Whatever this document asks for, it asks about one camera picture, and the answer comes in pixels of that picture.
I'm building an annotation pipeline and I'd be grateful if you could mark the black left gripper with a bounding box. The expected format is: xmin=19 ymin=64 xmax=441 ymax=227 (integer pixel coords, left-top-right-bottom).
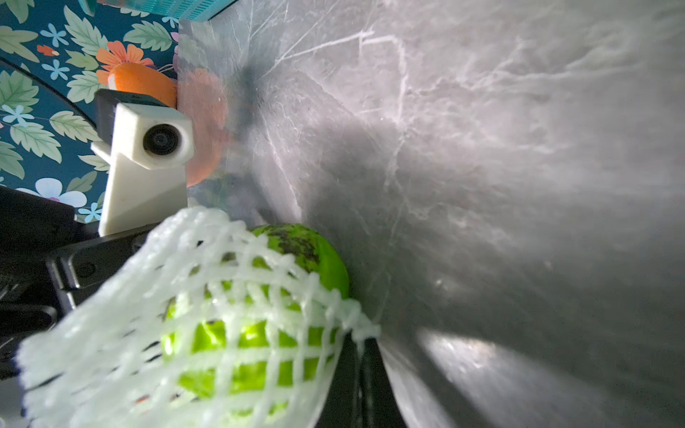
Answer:
xmin=46 ymin=224 xmax=156 ymax=316

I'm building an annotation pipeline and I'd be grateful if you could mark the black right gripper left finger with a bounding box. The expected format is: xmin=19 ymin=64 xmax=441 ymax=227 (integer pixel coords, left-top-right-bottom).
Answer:
xmin=315 ymin=335 xmax=360 ymax=428

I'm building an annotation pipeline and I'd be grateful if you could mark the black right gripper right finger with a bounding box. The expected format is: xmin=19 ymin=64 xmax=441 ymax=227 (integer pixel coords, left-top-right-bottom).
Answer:
xmin=360 ymin=339 xmax=407 ymax=428

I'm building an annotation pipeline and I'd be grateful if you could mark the green custard apple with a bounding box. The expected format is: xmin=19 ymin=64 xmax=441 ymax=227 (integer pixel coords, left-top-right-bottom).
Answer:
xmin=162 ymin=224 xmax=350 ymax=399

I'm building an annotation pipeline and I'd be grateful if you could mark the white foam net sleeve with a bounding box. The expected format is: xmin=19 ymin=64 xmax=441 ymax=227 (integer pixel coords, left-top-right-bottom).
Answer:
xmin=16 ymin=207 xmax=381 ymax=427

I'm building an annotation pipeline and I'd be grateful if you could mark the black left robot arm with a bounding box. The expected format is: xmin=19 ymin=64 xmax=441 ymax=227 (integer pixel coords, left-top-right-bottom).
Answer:
xmin=1 ymin=187 xmax=152 ymax=379

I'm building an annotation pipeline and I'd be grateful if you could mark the orange clownfish toy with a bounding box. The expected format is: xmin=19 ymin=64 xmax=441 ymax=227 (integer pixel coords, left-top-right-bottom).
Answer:
xmin=105 ymin=62 xmax=178 ymax=108

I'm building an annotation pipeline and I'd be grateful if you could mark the teal plastic basket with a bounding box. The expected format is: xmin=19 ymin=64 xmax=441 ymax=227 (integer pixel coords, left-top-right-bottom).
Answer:
xmin=96 ymin=0 xmax=235 ymax=21

